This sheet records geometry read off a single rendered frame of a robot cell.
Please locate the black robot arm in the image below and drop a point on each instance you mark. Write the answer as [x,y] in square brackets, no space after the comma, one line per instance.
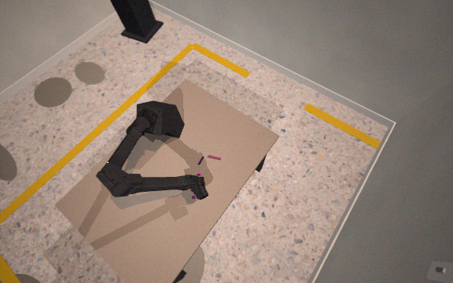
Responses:
[118,182]

